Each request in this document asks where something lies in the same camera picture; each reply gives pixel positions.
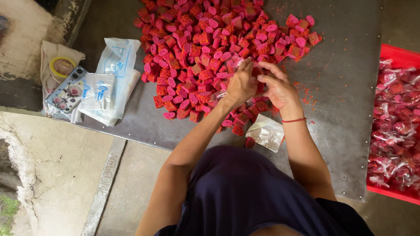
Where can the person's right hand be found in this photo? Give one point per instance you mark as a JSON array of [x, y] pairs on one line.
[[279, 88]]

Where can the person's left hand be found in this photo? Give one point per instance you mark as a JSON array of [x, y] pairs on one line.
[[241, 86]]

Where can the person's left fingers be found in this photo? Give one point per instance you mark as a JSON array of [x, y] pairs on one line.
[[246, 65]]

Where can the small clear plastic wrapper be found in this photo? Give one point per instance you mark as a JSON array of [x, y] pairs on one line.
[[234, 88]]

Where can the heap of pink sweet pieces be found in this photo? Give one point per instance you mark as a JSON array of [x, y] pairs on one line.
[[210, 52]]

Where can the stack of clear plastic wrappers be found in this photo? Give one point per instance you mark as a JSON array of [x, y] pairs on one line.
[[265, 132]]

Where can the lone pink sweet piece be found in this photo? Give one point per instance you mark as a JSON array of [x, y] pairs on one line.
[[250, 142]]

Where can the metal sheet tray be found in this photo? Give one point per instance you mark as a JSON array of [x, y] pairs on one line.
[[338, 108]]

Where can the large blue print plastic bag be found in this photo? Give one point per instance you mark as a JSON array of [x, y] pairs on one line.
[[116, 78]]

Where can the person's dark blue shirt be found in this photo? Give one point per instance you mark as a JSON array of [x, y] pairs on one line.
[[252, 196]]

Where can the small blue print plastic packet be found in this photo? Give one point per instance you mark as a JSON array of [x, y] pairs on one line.
[[97, 91]]

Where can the red crate of wrapped sweets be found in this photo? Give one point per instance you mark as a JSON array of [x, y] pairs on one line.
[[395, 124]]

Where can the floral case smartphone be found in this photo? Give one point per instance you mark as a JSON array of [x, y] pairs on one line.
[[66, 90]]

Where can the yellow tape roll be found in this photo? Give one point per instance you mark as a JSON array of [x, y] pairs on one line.
[[62, 67]]

